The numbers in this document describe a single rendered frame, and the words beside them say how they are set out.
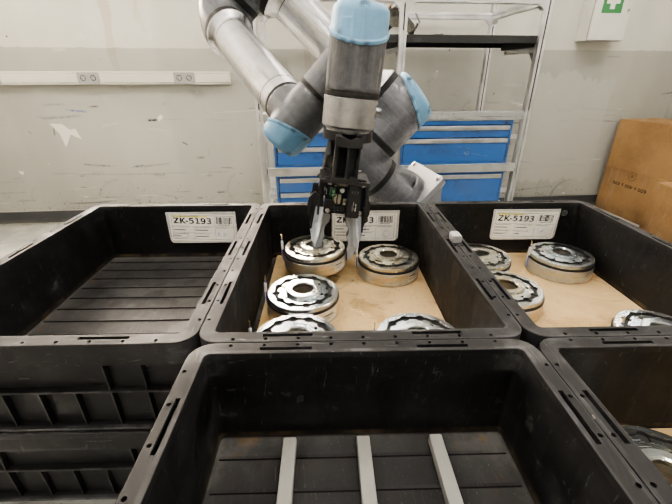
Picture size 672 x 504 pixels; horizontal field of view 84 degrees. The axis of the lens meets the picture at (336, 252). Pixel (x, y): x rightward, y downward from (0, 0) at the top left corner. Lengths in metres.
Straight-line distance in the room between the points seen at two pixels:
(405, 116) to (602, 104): 3.39
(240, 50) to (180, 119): 2.62
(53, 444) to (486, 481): 0.42
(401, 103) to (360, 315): 0.51
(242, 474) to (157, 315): 0.30
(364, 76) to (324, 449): 0.43
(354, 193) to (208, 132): 2.87
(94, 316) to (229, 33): 0.55
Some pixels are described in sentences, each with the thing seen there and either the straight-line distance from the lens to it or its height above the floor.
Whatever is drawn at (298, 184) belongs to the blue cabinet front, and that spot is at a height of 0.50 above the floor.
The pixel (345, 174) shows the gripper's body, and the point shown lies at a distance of 0.52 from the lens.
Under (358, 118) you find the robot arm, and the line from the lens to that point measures 0.53.
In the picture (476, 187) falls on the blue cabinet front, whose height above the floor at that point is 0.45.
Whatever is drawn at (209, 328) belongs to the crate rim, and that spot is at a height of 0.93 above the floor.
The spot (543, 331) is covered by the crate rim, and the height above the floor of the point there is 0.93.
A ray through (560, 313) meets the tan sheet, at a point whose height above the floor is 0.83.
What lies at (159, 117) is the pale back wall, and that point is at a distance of 3.44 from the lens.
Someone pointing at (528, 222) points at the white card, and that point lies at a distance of 0.79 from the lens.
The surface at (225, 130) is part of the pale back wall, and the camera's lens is 3.33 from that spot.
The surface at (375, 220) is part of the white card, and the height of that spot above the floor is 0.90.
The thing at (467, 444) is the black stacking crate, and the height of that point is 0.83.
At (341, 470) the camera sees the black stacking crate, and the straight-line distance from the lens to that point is 0.38.
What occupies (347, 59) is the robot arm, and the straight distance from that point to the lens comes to 0.53.
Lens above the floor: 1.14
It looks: 25 degrees down
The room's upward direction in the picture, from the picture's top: straight up
